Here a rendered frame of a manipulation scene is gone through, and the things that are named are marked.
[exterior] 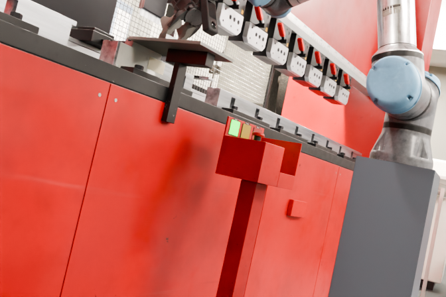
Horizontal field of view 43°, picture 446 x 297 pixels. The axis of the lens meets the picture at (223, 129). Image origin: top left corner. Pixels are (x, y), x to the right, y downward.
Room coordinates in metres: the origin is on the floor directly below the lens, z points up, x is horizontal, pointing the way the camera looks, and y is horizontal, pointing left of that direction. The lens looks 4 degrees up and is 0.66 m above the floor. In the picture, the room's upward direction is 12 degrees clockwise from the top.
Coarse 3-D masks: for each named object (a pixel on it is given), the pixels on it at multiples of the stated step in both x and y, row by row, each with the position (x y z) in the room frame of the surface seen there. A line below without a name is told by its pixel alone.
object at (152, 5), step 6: (144, 0) 1.70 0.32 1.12; (150, 0) 1.71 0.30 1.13; (156, 0) 1.74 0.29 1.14; (162, 0) 1.76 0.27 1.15; (144, 6) 1.70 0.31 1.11; (150, 6) 1.72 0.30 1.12; (156, 6) 1.74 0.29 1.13; (162, 6) 1.76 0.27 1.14; (144, 12) 1.71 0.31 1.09; (150, 12) 1.73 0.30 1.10; (156, 12) 1.75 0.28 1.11; (162, 12) 1.77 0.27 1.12; (150, 18) 1.74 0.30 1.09; (156, 18) 1.76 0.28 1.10
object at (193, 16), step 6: (174, 0) 1.63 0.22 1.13; (180, 0) 1.62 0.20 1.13; (186, 0) 1.60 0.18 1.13; (192, 0) 1.62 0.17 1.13; (198, 0) 1.60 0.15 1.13; (174, 6) 1.63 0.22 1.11; (180, 6) 1.62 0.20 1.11; (186, 6) 1.60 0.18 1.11; (192, 6) 1.59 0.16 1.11; (198, 6) 1.60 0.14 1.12; (192, 12) 1.60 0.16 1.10; (198, 12) 1.61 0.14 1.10; (186, 18) 1.61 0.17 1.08; (192, 18) 1.62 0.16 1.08; (198, 18) 1.63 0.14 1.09; (192, 24) 1.64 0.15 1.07; (198, 24) 1.65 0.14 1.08
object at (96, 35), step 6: (72, 30) 1.85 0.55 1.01; (78, 30) 1.83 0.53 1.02; (84, 30) 1.82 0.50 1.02; (90, 30) 1.80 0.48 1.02; (96, 30) 1.82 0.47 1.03; (72, 36) 1.84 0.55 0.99; (78, 36) 1.83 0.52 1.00; (84, 36) 1.81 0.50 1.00; (90, 36) 1.80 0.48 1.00; (96, 36) 1.81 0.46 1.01; (102, 36) 1.83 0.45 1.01; (108, 36) 1.87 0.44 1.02; (90, 42) 1.83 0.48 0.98; (96, 42) 1.82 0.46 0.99; (102, 42) 1.84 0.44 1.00
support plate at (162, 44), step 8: (136, 40) 1.66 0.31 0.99; (144, 40) 1.63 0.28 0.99; (152, 40) 1.61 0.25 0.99; (160, 40) 1.59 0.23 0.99; (168, 40) 1.58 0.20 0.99; (176, 40) 1.56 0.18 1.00; (184, 40) 1.55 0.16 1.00; (192, 40) 1.53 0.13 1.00; (152, 48) 1.72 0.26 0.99; (160, 48) 1.70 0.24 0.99; (168, 48) 1.67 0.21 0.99; (176, 48) 1.64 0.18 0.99; (184, 48) 1.62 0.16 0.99; (192, 48) 1.59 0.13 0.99; (200, 48) 1.57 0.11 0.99; (208, 48) 1.55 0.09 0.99; (216, 56) 1.63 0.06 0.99; (224, 56) 1.62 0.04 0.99
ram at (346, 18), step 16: (320, 0) 2.61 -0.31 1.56; (336, 0) 2.77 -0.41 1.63; (352, 0) 2.93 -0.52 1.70; (368, 0) 3.12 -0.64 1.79; (304, 16) 2.51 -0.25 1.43; (320, 16) 2.64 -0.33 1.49; (336, 16) 2.80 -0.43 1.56; (352, 16) 2.97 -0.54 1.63; (368, 16) 3.16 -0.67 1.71; (304, 32) 2.54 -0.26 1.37; (320, 32) 2.68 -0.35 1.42; (336, 32) 2.84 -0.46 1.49; (352, 32) 3.01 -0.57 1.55; (368, 32) 3.21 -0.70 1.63; (320, 48) 2.71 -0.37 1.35; (336, 48) 2.87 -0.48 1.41; (352, 48) 3.05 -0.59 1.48; (368, 48) 3.25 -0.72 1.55; (336, 64) 2.91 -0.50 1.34; (352, 64) 3.09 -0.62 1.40; (368, 64) 3.29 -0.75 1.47; (352, 80) 3.20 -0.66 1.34
